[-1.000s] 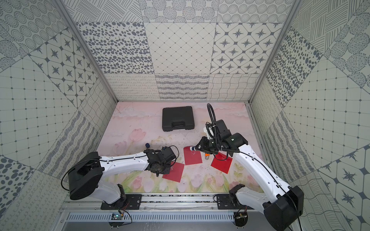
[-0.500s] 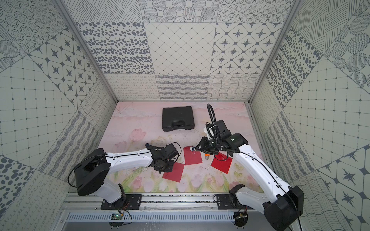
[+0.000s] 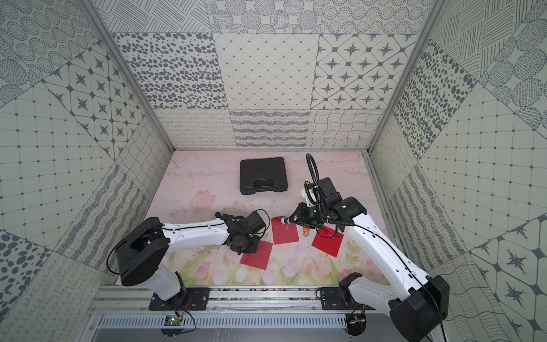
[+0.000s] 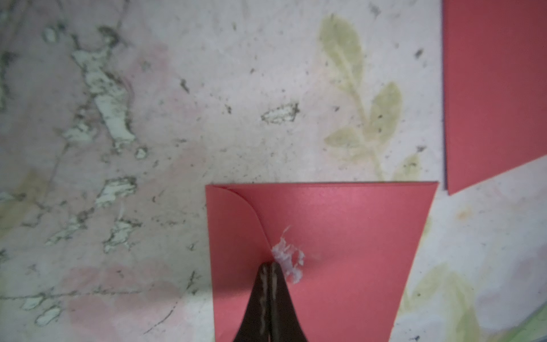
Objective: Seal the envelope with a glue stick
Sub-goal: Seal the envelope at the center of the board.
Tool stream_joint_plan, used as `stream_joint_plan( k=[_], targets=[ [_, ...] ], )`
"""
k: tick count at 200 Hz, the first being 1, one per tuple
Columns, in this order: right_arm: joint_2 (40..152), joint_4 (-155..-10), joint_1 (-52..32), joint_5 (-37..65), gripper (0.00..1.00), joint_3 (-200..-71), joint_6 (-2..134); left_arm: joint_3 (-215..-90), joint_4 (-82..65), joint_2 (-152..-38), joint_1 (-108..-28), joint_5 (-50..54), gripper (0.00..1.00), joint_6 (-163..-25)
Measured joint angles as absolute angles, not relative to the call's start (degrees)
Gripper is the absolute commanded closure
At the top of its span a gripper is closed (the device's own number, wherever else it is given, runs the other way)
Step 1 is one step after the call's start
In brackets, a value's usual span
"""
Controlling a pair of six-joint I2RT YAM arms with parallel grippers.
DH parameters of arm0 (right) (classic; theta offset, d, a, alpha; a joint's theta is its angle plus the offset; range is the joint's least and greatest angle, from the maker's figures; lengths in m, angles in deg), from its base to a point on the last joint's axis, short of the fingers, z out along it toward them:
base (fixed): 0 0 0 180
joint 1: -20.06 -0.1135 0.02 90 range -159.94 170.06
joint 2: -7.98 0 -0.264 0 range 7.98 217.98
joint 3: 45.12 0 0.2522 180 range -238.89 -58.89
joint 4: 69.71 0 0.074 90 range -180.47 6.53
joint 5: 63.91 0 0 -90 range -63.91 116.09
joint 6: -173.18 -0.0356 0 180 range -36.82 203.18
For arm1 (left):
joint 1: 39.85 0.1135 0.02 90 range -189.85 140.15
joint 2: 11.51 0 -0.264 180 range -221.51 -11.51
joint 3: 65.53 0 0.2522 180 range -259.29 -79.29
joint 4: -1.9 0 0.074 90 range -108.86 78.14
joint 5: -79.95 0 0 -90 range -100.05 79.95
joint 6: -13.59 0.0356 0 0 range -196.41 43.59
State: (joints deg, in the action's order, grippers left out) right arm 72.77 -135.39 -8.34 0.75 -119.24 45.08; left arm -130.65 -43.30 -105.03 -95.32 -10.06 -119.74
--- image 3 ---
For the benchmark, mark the left green circuit board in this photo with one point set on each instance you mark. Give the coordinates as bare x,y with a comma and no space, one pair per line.
172,327

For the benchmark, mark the right round circuit board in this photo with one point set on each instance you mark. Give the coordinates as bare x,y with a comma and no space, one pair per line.
356,324

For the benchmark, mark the black plastic tool case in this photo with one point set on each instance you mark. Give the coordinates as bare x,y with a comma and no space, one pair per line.
263,175

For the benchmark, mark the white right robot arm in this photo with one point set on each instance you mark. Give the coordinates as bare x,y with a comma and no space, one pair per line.
416,302

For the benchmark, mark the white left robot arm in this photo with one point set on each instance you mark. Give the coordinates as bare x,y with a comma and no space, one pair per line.
140,254

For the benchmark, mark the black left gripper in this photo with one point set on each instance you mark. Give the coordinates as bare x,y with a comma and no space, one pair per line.
238,244

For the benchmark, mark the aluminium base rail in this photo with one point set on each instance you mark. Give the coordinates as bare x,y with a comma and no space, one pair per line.
222,299

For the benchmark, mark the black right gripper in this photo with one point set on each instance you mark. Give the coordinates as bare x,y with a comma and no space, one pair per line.
302,219

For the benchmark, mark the red envelope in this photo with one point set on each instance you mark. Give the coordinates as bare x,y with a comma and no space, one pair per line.
328,240
260,260
283,233

